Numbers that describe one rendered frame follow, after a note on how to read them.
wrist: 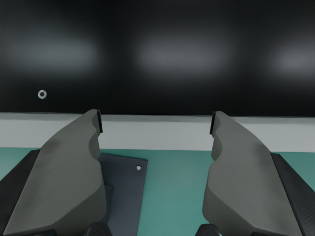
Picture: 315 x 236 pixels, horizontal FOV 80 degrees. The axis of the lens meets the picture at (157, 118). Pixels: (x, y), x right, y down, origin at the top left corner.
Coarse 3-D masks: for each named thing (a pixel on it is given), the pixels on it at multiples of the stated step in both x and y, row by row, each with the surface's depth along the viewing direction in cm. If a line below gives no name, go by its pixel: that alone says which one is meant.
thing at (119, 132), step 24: (0, 120) 22; (24, 120) 22; (48, 120) 22; (72, 120) 22; (120, 120) 22; (144, 120) 22; (168, 120) 22; (192, 120) 22; (240, 120) 22; (264, 120) 22; (288, 120) 22; (312, 120) 22; (0, 144) 22; (24, 144) 22; (120, 144) 22; (144, 144) 22; (168, 144) 22; (192, 144) 22; (264, 144) 22; (288, 144) 22; (312, 144) 22
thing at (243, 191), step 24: (216, 120) 11; (216, 144) 10; (240, 144) 9; (216, 168) 7; (240, 168) 7; (264, 168) 7; (216, 192) 6; (240, 192) 6; (264, 192) 6; (216, 216) 7; (240, 216) 6; (264, 216) 6; (288, 216) 6
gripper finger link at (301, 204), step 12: (276, 156) 8; (276, 168) 8; (288, 168) 8; (288, 180) 7; (300, 180) 7; (288, 192) 6; (300, 192) 6; (312, 192) 6; (300, 204) 6; (312, 204) 6; (300, 216) 6; (312, 216) 6; (300, 228) 5; (312, 228) 5
